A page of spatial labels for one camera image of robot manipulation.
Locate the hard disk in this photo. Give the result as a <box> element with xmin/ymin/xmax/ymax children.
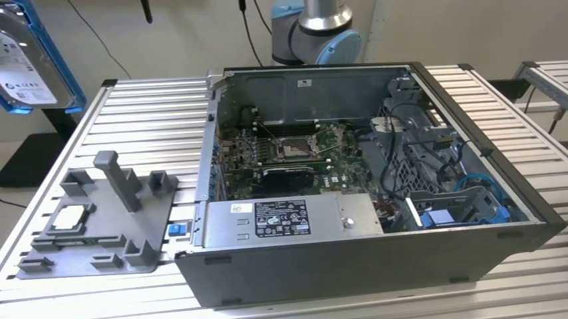
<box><xmin>0</xmin><ymin>0</ymin><xmax>89</xmax><ymax>116</ymax></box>

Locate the grey metal disk bay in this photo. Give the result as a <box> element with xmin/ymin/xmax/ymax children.
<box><xmin>402</xmin><ymin>185</ymin><xmax>533</xmax><ymax>233</ymax></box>

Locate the CPU socket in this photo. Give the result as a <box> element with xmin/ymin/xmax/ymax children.
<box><xmin>275</xmin><ymin>134</ymin><xmax>319</xmax><ymax>163</ymax></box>

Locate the black graphics card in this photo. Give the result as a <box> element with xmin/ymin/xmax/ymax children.
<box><xmin>261</xmin><ymin>165</ymin><xmax>317</xmax><ymax>197</ymax></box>

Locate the metal socket cover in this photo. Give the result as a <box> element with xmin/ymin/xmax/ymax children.
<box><xmin>312</xmin><ymin>128</ymin><xmax>347</xmax><ymax>148</ymax></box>

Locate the green motherboard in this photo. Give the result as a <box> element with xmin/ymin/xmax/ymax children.
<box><xmin>216</xmin><ymin>124</ymin><xmax>379</xmax><ymax>202</ymax></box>

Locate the grey power supply unit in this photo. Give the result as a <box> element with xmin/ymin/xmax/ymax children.
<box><xmin>205</xmin><ymin>194</ymin><xmax>385</xmax><ymax>247</ymax></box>

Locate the open black PC case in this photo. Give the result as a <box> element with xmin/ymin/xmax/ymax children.
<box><xmin>176</xmin><ymin>61</ymin><xmax>568</xmax><ymax>308</ymax></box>

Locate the blue bay carrier tab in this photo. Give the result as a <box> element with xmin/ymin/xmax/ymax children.
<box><xmin>420</xmin><ymin>211</ymin><xmax>455</xmax><ymax>229</ymax></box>

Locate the grey parts rack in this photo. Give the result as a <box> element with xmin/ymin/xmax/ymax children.
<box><xmin>15</xmin><ymin>150</ymin><xmax>181</xmax><ymax>280</ymax></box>

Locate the silver CPU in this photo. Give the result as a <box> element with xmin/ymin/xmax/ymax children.
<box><xmin>53</xmin><ymin>205</ymin><xmax>89</xmax><ymax>231</ymax></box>

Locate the black box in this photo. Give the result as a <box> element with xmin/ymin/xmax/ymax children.
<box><xmin>488</xmin><ymin>79</ymin><xmax>533</xmax><ymax>102</ymax></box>

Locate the black monitor stand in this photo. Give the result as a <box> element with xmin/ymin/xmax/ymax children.
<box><xmin>0</xmin><ymin>108</ymin><xmax>79</xmax><ymax>188</ymax></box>

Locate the metal slat side table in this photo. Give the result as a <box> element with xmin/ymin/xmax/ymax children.
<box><xmin>514</xmin><ymin>61</ymin><xmax>568</xmax><ymax>111</ymax></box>

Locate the locking lever wire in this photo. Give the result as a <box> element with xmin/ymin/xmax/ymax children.
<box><xmin>260</xmin><ymin>123</ymin><xmax>281</xmax><ymax>140</ymax></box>

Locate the long black wire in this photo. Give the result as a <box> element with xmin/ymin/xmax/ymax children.
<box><xmin>380</xmin><ymin>102</ymin><xmax>428</xmax><ymax>197</ymax></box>

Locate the blue wire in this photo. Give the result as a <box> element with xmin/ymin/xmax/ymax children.
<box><xmin>459</xmin><ymin>171</ymin><xmax>495</xmax><ymax>201</ymax></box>

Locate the hanging black cable plug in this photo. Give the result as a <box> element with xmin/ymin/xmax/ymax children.
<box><xmin>238</xmin><ymin>0</ymin><xmax>267</xmax><ymax>66</ymax></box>

